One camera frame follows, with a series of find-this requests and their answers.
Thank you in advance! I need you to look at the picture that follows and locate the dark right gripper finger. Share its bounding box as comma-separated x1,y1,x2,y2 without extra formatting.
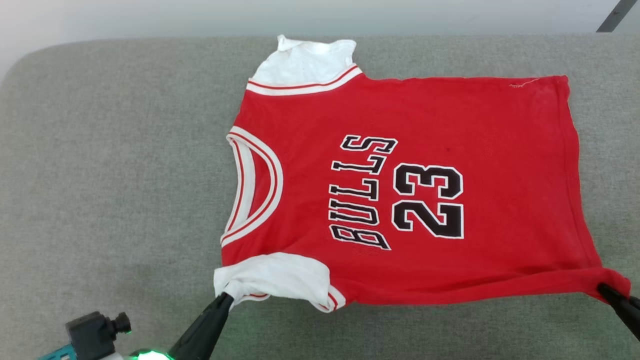
597,283,640,342

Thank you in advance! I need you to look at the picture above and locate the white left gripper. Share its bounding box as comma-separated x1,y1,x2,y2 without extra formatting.
129,293,235,360

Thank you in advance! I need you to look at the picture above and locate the red Bulls 23 jersey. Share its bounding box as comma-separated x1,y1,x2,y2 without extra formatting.
212,34,632,313

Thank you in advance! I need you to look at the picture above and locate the teal left camera cable plug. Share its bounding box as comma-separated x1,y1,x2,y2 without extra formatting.
37,344,77,360

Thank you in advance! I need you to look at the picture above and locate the grey wall trim strip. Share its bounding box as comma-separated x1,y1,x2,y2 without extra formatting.
596,0,638,33

